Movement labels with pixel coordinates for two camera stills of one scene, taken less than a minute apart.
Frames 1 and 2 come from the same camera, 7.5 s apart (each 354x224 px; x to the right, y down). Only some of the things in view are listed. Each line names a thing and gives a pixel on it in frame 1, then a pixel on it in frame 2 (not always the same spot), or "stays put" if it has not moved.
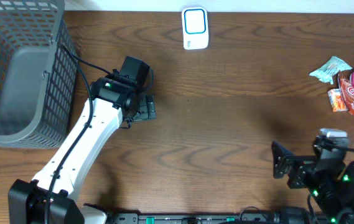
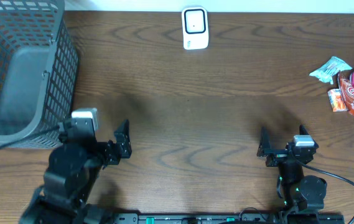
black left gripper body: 147,107 -> 111,150
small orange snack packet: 336,100 stays put
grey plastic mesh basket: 27,81 stays put
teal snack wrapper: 327,72 stays put
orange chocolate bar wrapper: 349,93 stays put
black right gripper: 303,163 -> 277,156
